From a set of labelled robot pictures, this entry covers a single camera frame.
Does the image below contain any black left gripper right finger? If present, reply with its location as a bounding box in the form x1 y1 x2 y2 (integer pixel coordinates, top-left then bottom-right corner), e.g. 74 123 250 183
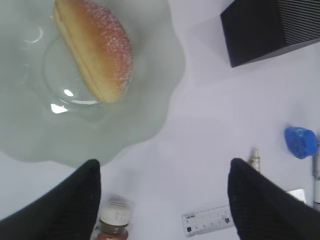
227 158 320 240

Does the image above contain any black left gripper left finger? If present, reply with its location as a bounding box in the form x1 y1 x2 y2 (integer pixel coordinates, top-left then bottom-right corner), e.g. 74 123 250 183
0 159 101 240

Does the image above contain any brown Nescafe coffee bottle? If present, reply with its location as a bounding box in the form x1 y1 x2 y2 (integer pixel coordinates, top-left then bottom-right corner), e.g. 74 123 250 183
90 195 132 240

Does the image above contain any sugared bread bun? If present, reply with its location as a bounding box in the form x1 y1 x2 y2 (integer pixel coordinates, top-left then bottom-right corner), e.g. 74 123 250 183
53 0 134 103

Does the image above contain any beige retractable pen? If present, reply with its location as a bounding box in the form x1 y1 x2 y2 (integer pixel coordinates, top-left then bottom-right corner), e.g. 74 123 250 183
248 148 261 172

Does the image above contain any grey retractable pen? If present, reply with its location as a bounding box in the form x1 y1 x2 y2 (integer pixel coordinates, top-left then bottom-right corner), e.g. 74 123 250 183
312 150 320 212

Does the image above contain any blue pencil sharpener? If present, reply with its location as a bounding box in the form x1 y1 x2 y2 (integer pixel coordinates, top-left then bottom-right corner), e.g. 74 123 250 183
284 126 318 160

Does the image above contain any green glass wavy plate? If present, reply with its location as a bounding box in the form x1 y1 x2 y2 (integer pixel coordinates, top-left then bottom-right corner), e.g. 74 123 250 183
0 0 185 168

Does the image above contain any black mesh pen holder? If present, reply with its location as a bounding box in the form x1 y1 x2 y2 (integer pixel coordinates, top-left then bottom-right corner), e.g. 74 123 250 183
220 0 320 68

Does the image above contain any clear plastic ruler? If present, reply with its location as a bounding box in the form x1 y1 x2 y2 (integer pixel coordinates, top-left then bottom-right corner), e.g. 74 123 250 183
181 188 307 238

